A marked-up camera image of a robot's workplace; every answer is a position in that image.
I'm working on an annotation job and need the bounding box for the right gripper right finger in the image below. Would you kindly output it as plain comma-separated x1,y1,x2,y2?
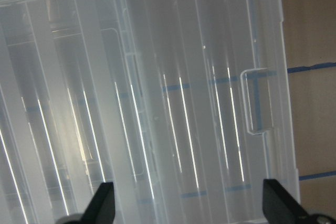
262,179,310,224

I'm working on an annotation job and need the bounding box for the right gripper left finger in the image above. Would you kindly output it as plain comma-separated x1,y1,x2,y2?
79,182,116,224

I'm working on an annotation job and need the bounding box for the clear plastic box lid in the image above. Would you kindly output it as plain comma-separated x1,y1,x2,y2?
0,0,300,224

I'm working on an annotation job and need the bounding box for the clear plastic storage box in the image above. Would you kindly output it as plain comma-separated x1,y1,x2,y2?
1,0,154,223

